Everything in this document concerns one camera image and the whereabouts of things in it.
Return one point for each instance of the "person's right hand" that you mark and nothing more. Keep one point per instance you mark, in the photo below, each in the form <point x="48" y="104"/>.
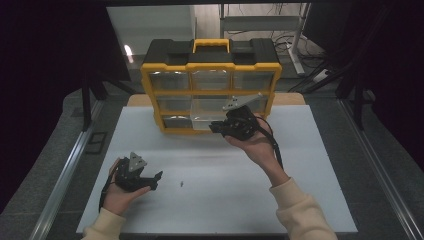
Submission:
<point x="258" y="150"/>

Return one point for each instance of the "white power strip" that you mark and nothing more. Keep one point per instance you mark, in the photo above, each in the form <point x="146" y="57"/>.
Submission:
<point x="321" y="75"/>

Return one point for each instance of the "dark curtain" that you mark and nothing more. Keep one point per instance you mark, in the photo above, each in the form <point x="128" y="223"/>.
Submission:
<point x="400" y="66"/>
<point x="40" y="66"/>

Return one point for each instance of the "group of clear drawers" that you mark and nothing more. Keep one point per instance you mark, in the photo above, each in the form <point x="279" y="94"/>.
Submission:
<point x="170" y="80"/>

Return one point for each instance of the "white frame desk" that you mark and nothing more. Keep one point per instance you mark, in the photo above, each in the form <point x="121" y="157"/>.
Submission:
<point x="260" y="23"/>

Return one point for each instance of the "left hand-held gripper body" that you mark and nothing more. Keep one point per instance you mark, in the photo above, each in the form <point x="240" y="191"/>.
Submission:
<point x="128" y="178"/>

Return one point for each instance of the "white table board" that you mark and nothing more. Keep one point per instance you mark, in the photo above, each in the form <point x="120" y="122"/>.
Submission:
<point x="216" y="166"/>

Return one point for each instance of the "clear plastic drawer bin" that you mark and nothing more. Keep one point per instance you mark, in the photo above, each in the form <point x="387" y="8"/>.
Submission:
<point x="206" y="121"/>

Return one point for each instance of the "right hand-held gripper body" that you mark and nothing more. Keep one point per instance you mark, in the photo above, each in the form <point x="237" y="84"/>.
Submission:
<point x="243" y="125"/>

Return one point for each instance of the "black metal stand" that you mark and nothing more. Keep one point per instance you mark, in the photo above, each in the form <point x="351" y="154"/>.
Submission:
<point x="359" y="106"/>
<point x="86" y="106"/>

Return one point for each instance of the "wooden table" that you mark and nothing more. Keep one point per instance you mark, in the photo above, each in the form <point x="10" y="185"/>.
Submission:
<point x="290" y="99"/>

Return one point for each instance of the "yellow black organizer box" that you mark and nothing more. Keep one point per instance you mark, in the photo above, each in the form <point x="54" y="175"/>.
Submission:
<point x="213" y="53"/>

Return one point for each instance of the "person's left hand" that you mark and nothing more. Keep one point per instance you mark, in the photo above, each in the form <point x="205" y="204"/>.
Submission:
<point x="118" y="200"/>

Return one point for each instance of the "aluminium rail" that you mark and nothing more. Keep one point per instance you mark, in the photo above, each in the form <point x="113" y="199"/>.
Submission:
<point x="383" y="173"/>
<point x="63" y="180"/>

